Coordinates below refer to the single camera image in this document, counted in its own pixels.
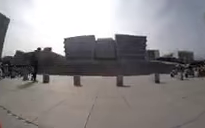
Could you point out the large blocky building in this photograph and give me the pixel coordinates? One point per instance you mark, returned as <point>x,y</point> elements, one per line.
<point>105,48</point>

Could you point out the short stone bollard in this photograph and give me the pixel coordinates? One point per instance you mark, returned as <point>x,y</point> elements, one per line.
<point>77,80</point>
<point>119,80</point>
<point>46,78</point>
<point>157,78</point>
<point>25,77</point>

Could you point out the distant building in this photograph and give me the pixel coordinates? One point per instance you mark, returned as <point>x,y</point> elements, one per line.
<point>185,56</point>
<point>153,54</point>

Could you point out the low long wall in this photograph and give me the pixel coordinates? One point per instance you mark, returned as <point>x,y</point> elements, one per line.
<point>106,67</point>

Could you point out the person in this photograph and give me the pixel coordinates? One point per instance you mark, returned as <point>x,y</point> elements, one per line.
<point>34,68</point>

